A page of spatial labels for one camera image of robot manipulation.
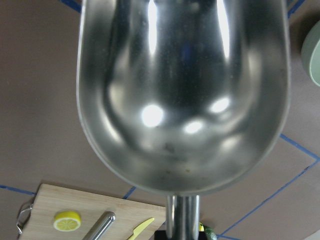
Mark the lemon half slice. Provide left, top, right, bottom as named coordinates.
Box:
left=53, top=211, right=82, bottom=232

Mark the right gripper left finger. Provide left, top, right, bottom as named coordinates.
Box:
left=154, top=230, right=168, bottom=240

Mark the green ceramic bowl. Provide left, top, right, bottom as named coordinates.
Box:
left=301, top=21, right=320, bottom=87

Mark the yellow plastic knife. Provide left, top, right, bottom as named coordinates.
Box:
left=127, top=217, right=155, bottom=240

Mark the stainless steel ice scoop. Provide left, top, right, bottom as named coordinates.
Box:
left=76, top=0, right=291, bottom=240

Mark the wooden cutting board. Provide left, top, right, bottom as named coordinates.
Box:
left=20, top=183, right=166, bottom=240

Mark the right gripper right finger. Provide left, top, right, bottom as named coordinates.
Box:
left=198, top=231, right=207, bottom=240

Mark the green lime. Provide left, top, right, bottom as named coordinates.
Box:
left=199, top=222, right=218, bottom=240

